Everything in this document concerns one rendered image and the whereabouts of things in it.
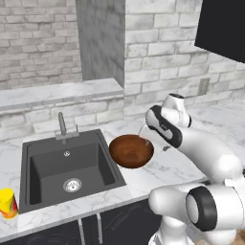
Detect silver cupboard door handle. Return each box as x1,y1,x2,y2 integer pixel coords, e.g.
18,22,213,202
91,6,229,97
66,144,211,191
96,212,104,245
78,218,86,245

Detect black wall cupboard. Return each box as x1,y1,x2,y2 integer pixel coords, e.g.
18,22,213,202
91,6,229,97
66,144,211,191
194,0,245,64

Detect grey wall socket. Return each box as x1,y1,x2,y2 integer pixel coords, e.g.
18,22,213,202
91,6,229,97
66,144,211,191
197,78,211,97

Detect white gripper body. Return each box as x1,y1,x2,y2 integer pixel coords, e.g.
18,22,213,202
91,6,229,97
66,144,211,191
137,123,153,142

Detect dark cupboard door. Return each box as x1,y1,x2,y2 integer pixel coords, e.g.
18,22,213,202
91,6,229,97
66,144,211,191
90,198,164,245
0,216,94,245

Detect grey metal tap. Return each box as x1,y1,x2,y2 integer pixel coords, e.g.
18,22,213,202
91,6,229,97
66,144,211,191
55,111,80,145

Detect dark grey sink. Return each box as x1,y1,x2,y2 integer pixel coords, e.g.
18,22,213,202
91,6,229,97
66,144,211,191
18,128,128,215

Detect brown wooden bowl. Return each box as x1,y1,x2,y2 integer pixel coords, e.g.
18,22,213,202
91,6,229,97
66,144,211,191
108,134,155,169

